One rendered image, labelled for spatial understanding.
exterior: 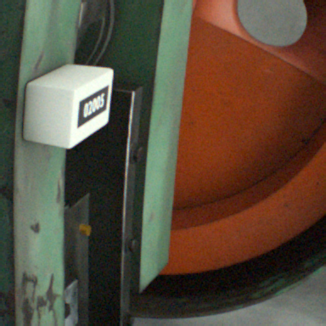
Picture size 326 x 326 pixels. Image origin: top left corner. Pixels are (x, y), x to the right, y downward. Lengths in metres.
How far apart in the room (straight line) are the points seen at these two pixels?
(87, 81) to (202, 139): 0.56
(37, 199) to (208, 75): 0.52
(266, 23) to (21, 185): 3.55
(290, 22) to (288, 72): 3.01
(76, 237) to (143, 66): 0.17
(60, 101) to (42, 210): 0.11
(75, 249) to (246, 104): 0.35
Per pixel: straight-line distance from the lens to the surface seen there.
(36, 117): 0.62
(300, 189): 1.12
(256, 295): 1.15
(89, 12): 0.78
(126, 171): 0.89
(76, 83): 0.61
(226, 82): 1.15
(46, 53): 0.64
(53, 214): 0.70
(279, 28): 4.15
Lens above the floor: 1.48
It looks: 17 degrees down
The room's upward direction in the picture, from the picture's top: 6 degrees clockwise
